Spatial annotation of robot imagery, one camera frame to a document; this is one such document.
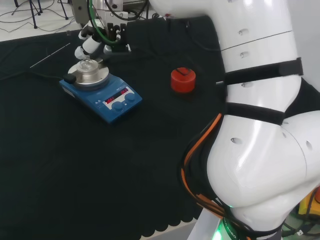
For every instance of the red ridged flask stand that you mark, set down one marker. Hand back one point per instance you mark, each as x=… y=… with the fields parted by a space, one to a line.
x=182 y=81

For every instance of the thin glass rod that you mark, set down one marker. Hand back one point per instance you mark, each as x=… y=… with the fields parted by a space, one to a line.
x=50 y=55

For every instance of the black tripod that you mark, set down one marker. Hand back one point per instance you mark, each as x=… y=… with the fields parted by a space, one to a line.
x=33 y=10

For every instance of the blue-base heater with steel plate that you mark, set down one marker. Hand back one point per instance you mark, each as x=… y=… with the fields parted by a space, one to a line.
x=110 y=95

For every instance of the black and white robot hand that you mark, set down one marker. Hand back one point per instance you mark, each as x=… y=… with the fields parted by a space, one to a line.
x=91 y=45

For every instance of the yellow stop button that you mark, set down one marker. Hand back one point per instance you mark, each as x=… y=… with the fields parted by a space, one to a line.
x=306 y=207

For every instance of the black bench cloth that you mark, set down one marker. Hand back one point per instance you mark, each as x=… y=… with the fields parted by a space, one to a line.
x=75 y=162

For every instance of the clear round-bottom glass flask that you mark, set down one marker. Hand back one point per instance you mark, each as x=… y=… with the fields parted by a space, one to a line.
x=86 y=65

